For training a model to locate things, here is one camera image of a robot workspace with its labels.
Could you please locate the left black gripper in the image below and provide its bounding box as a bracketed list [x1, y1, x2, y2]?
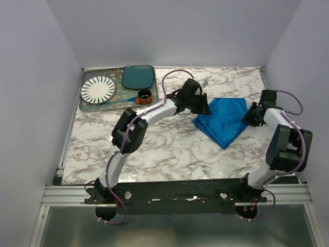
[186, 93, 211, 116]

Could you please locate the blue cloth napkin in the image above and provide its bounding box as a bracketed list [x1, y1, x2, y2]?
[192, 98, 248, 150]

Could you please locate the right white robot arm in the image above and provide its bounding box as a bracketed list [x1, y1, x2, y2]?
[236, 90, 313, 202]

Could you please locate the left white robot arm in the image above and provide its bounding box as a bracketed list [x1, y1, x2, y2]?
[94, 78, 211, 203]

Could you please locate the orange brown mug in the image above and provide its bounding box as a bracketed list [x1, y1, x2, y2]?
[135, 89, 153, 105]

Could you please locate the blue plastic fork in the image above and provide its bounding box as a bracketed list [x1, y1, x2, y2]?
[100, 96, 137, 105]

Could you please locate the teal square plate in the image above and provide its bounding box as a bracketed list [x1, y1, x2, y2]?
[122, 65, 155, 90]

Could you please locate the green patterned tray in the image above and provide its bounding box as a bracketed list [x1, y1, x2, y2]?
[79, 65, 159, 112]

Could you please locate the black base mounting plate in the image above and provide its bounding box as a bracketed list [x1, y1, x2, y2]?
[84, 178, 267, 216]

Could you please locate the white striped round plate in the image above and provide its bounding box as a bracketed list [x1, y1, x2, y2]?
[80, 76, 116, 104]

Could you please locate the aluminium frame rail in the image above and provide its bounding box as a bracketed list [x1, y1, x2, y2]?
[41, 184, 89, 206]

